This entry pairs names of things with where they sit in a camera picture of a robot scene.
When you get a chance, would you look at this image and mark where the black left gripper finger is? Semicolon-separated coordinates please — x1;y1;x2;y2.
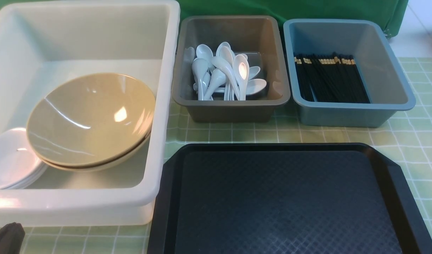
0;222;25;254

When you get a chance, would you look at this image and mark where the white square dish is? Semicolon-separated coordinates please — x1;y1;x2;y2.
0;127;43;189

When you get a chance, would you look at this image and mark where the tan noodle bowl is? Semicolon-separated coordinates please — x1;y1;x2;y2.
26;73;156;171

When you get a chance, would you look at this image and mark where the tan bowl in tub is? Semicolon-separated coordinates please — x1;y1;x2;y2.
40;132;151;172

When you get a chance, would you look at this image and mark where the white dish in tub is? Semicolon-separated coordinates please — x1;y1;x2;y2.
6;163;48;189

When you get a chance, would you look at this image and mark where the large white plastic tub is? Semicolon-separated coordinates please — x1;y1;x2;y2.
0;0;180;227

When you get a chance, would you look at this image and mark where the white spoon left front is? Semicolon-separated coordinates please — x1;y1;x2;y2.
192;58;209;100

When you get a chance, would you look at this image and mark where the white spoon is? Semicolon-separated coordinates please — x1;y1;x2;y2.
192;58;209;100
214;78;267;96
195;44;214;71

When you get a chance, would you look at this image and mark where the white spoon top left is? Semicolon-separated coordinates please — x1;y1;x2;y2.
195;44;214;71

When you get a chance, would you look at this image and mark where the grey-brown spoon bin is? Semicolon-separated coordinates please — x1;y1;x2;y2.
172;16;291;123

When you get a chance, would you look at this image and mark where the white spoon far right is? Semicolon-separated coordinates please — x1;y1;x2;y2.
214;78;267;96

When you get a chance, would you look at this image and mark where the white spoon upright bright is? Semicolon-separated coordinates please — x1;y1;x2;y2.
232;54;249;101

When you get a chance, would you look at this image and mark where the black serving tray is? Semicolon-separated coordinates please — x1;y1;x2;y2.
146;143;432;254

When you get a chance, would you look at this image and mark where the bundle of black chopsticks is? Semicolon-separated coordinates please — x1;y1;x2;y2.
294;53;371;103

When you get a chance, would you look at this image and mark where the blue chopstick bin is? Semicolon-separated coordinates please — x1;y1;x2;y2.
283;19;416;127

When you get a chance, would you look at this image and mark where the green cloth backdrop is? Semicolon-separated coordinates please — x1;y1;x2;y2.
178;0;408;39

